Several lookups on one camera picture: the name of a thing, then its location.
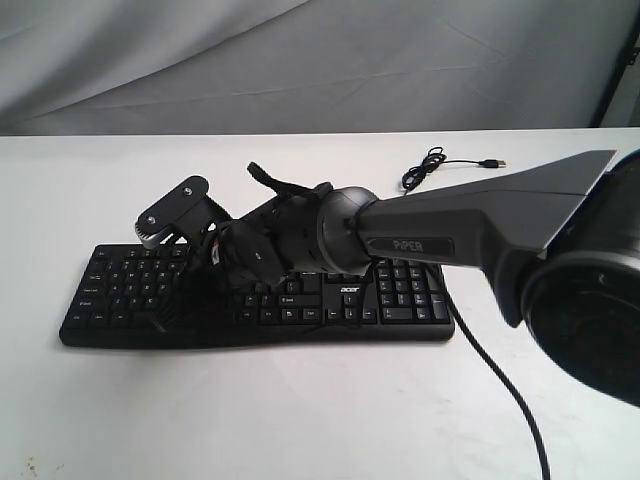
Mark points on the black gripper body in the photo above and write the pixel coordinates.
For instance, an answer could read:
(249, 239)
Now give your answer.
(229, 254)

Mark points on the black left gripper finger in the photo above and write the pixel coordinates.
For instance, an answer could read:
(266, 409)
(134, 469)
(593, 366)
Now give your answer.
(173, 309)

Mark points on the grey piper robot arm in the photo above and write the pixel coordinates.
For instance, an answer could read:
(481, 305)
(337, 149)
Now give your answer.
(558, 245)

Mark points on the black acer keyboard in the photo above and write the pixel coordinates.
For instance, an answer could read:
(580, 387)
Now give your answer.
(399, 302)

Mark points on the white backdrop cloth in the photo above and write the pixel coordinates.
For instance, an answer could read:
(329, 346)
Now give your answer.
(266, 67)

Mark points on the black tripod stand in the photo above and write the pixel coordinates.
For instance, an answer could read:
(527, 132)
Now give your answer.
(625, 57)

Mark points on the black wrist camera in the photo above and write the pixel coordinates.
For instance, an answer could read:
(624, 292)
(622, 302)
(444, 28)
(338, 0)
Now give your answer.
(184, 212)

